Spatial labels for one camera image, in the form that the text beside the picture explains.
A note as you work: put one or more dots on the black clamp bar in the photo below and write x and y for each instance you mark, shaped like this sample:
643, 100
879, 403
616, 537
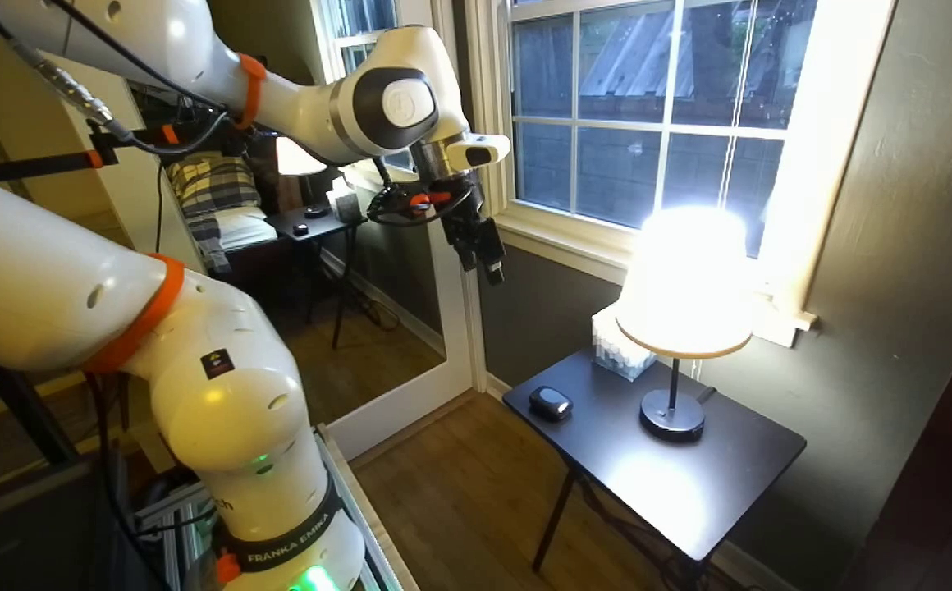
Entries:
38, 164

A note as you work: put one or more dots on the white framed leaning mirror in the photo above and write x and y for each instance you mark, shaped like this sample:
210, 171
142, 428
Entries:
388, 348

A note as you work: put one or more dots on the small black object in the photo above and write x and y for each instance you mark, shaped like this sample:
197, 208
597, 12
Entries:
550, 403

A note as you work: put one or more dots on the clear blind wand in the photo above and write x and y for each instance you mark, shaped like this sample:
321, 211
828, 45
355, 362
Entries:
732, 100

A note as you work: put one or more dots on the white framed window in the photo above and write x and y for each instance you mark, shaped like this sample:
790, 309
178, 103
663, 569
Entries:
617, 119

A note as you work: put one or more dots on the black side table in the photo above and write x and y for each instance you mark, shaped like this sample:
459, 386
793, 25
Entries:
674, 479

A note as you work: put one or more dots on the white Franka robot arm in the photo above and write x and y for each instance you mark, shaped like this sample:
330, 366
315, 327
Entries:
223, 395

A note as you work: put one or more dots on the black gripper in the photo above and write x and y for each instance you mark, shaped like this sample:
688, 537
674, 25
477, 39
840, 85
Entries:
464, 216

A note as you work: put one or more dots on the black diagonal stand pole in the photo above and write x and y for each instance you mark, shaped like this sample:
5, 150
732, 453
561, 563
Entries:
30, 414

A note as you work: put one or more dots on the patterned tissue box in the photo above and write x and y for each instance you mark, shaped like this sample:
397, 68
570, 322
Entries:
617, 357

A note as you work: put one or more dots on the table lamp with white shade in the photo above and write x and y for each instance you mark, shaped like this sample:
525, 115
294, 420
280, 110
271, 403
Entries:
685, 284

